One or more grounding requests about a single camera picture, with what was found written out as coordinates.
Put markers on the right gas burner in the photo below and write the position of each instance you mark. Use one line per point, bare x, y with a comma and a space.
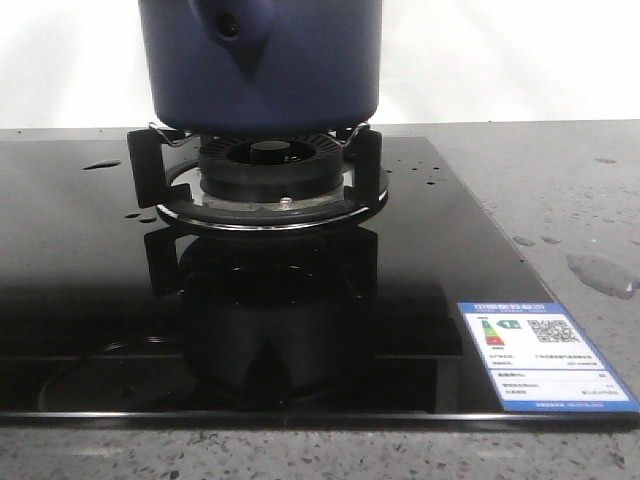
265, 170

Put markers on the black glass gas stove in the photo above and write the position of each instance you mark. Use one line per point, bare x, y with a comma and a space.
110, 317

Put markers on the dark blue pot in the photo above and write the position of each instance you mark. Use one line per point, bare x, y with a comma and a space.
263, 67

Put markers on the blue energy label sticker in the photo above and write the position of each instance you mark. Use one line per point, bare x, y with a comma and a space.
538, 360

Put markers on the right black pot support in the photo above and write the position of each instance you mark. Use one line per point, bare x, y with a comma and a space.
167, 178

